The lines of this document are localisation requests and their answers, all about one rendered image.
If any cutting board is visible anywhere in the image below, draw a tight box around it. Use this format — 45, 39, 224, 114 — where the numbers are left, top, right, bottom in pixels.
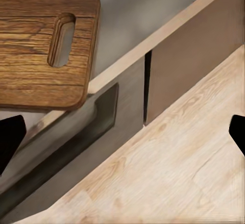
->
0, 0, 101, 111

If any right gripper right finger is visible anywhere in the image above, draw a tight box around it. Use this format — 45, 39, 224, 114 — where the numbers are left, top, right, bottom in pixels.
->
229, 114, 245, 156

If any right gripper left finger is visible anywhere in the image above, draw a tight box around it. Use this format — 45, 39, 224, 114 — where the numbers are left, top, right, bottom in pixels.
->
0, 115, 27, 176

